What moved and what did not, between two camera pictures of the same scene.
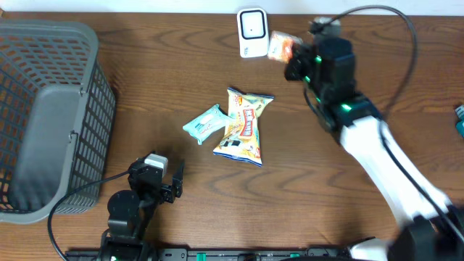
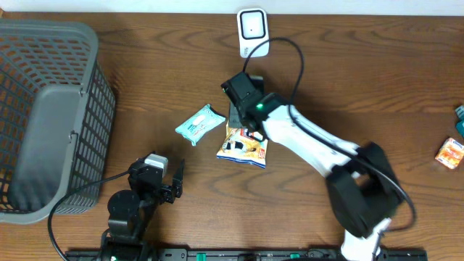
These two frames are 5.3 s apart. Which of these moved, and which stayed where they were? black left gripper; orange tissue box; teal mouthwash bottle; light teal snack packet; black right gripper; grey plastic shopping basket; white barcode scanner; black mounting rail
Moved: orange tissue box; light teal snack packet; black right gripper
Stayed: teal mouthwash bottle; black mounting rail; white barcode scanner; grey plastic shopping basket; black left gripper
